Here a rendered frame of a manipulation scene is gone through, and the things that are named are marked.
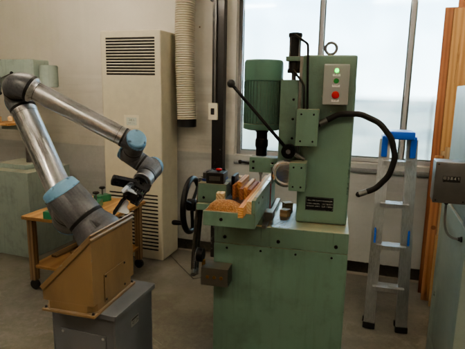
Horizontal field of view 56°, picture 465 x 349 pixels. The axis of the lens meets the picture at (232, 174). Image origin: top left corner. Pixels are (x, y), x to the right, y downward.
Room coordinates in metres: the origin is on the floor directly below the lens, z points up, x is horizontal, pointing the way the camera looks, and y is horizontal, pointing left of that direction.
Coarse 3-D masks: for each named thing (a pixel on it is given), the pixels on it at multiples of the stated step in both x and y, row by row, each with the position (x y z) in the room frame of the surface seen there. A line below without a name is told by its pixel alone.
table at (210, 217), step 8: (272, 192) 2.11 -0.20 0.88; (240, 200) 1.85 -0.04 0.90; (264, 200) 1.87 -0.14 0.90; (200, 208) 1.90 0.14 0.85; (264, 208) 1.88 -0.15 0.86; (208, 216) 1.68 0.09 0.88; (216, 216) 1.67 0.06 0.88; (224, 216) 1.66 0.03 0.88; (232, 216) 1.66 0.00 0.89; (248, 216) 1.64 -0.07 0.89; (256, 216) 1.67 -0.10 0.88; (208, 224) 1.68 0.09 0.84; (216, 224) 1.67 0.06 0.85; (224, 224) 1.66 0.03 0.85; (232, 224) 1.66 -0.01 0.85; (240, 224) 1.65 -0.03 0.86; (248, 224) 1.64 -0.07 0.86; (256, 224) 1.67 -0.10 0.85
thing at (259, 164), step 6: (252, 156) 2.01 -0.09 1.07; (258, 156) 2.01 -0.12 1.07; (264, 156) 2.02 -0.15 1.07; (270, 156) 2.02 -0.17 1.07; (276, 156) 2.02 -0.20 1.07; (252, 162) 2.00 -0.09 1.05; (258, 162) 1.99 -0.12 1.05; (264, 162) 1.99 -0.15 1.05; (270, 162) 1.98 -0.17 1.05; (276, 162) 1.98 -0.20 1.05; (252, 168) 2.00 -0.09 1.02; (258, 168) 1.99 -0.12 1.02; (264, 168) 1.99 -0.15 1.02; (270, 168) 1.98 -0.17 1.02
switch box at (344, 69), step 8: (328, 64) 1.80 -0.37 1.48; (336, 64) 1.79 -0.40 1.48; (344, 64) 1.79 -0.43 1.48; (328, 72) 1.80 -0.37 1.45; (344, 72) 1.78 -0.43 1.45; (328, 80) 1.80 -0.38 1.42; (344, 80) 1.78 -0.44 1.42; (328, 88) 1.80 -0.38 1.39; (336, 88) 1.79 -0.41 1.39; (344, 88) 1.78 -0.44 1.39; (328, 96) 1.80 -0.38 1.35; (344, 96) 1.78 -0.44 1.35; (328, 104) 1.80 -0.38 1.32; (336, 104) 1.79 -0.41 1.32; (344, 104) 1.78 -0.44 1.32
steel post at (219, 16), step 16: (224, 0) 3.44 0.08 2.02; (224, 16) 3.44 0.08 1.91; (224, 32) 3.44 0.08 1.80; (224, 48) 3.45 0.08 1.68; (224, 64) 3.45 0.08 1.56; (224, 80) 3.46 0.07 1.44; (224, 96) 3.46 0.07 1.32; (208, 112) 3.44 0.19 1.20; (224, 112) 3.47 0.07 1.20; (224, 128) 3.47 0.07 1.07; (224, 144) 3.48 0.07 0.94; (224, 160) 3.49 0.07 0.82
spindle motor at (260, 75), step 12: (252, 60) 1.96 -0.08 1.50; (264, 60) 1.94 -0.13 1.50; (276, 60) 1.96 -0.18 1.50; (252, 72) 1.96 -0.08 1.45; (264, 72) 1.94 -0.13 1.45; (276, 72) 1.95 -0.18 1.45; (252, 84) 1.96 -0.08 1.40; (264, 84) 1.94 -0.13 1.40; (276, 84) 1.96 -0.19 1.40; (252, 96) 1.96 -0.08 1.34; (264, 96) 1.94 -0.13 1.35; (276, 96) 1.96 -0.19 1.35; (264, 108) 1.94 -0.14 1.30; (276, 108) 1.96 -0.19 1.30; (252, 120) 1.96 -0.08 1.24; (276, 120) 1.97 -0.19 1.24
